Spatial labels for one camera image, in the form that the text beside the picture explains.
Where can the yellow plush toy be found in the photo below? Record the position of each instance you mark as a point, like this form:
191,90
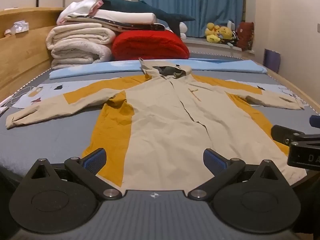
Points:
212,33
227,35

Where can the crumpled plastic bag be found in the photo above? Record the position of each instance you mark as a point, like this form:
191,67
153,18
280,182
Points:
18,27

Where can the wooden bed frame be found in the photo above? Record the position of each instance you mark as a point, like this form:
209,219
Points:
20,62

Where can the beige and mustard jacket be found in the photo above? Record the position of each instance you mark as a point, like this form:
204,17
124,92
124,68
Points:
162,110

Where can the blue curtain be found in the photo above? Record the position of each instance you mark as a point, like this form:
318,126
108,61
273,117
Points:
200,2

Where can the purple box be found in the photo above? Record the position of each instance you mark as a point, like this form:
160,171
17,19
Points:
272,60

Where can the dark blue shark plush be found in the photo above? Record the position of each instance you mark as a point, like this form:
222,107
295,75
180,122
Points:
140,8

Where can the grey bed mattress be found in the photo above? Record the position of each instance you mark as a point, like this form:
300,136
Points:
50,135

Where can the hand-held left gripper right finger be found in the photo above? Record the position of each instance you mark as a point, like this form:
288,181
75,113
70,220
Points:
212,160

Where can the pink and white cloth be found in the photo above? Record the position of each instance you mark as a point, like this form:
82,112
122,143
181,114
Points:
80,7

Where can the red folded blanket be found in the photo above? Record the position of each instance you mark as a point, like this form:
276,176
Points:
150,45

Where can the white folded pillow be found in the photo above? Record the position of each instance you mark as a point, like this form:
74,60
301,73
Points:
125,17

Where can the white folded quilt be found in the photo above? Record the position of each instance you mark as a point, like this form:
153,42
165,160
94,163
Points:
77,45

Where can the white pink folded bedding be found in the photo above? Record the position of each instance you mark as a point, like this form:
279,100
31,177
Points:
140,26

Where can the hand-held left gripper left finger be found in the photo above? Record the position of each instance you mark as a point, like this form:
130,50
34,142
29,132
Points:
96,158

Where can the white plush toy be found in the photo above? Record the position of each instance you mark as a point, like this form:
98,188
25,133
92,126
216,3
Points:
183,27

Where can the light blue folded sheet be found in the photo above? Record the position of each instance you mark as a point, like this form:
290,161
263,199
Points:
100,68

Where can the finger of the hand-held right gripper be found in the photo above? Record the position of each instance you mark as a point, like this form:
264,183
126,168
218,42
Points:
315,121
282,133

